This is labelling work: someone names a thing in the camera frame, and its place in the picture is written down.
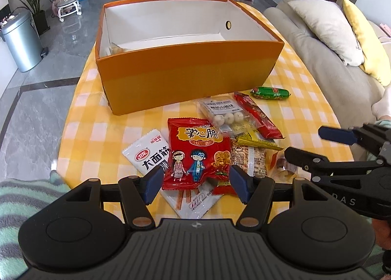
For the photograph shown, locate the orange candy packet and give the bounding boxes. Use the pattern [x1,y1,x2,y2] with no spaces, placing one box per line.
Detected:
[267,150,310,181]

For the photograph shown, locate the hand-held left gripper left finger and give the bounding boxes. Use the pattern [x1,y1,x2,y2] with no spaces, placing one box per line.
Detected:
[63,165,165,231]

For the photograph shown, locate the yellow snack packet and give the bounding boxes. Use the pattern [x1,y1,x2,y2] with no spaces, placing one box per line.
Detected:
[236,130,283,151]

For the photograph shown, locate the clear packet of white balls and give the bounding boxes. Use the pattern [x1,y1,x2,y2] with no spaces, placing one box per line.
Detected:
[197,95,260,137]

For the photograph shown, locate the beige cushion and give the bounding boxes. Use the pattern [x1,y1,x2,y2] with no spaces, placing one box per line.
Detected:
[287,0,366,67]

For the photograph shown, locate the brown patterned snack packet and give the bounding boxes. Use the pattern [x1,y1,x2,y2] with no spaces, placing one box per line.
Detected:
[229,142,270,177]

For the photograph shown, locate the small wheeled stool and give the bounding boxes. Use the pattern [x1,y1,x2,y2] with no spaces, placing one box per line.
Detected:
[53,0,83,22]

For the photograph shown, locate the silver trash can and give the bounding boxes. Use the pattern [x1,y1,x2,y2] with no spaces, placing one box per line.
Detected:
[0,9,43,73]

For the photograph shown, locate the yellow cushion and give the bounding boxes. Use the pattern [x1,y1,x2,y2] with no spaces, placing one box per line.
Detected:
[342,0,391,87]

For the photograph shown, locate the pale packet in box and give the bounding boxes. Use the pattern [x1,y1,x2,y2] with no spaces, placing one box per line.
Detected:
[106,42,129,55]

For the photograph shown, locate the long red snack packet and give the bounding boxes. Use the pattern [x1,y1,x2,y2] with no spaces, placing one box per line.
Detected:
[233,92,285,140]

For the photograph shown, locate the clear packet of red sticks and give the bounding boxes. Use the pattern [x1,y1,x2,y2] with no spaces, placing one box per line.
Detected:
[160,184,222,220]

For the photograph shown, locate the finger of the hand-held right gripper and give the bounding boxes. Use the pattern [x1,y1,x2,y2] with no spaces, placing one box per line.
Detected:
[284,146,386,176]
[318,123,391,159]

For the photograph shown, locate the orange cardboard box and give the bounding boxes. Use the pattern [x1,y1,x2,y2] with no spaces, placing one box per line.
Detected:
[95,0,285,116]

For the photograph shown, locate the person's foot in white sock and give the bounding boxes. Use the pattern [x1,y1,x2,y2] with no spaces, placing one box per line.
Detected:
[371,87,391,121]

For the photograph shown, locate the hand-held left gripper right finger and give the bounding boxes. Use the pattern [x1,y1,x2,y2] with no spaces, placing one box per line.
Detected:
[229,164,329,231]

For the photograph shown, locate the yellow checked tablecloth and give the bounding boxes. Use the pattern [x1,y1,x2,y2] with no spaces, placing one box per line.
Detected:
[56,1,358,195]

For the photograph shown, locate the potted green plant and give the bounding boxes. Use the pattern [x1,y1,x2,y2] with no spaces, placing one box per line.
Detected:
[0,0,55,36]

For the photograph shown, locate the teal striped blanket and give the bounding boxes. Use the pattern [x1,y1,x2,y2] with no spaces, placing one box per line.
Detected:
[0,172,73,270]

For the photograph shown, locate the green sausage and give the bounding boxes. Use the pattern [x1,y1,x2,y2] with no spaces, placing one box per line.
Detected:
[250,86,293,102]

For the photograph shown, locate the beige sofa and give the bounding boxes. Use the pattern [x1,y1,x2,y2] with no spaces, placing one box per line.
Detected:
[263,0,391,161]

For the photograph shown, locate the red cartoon snack packet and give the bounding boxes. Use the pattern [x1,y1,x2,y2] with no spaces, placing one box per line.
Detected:
[162,117,233,191]

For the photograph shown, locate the white snack packet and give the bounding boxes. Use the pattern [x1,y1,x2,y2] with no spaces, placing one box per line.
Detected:
[122,128,170,177]

